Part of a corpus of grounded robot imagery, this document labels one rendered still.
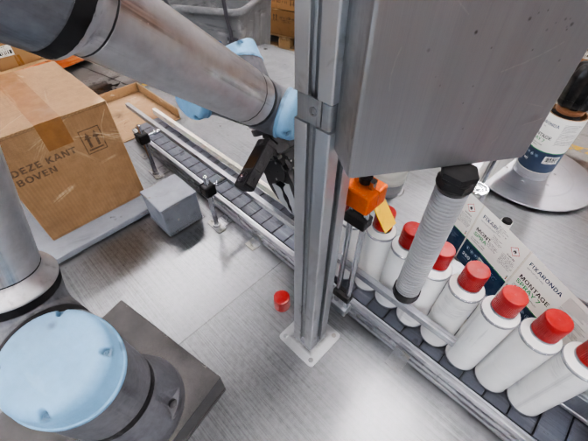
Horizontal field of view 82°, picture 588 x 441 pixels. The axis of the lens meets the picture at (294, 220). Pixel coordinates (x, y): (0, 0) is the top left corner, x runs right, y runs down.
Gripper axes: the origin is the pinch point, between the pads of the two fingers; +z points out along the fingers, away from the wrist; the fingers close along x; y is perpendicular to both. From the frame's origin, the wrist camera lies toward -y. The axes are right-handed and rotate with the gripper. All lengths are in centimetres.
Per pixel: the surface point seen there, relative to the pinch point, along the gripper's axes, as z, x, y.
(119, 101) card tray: -39, 89, 3
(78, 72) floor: -97, 359, 54
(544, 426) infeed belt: 32, -45, -2
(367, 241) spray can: 2.2, -21.5, -2.1
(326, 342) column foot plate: 19.7, -14.0, -13.4
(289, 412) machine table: 21.6, -16.8, -27.1
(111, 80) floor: -76, 322, 69
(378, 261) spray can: 6.8, -21.8, -1.4
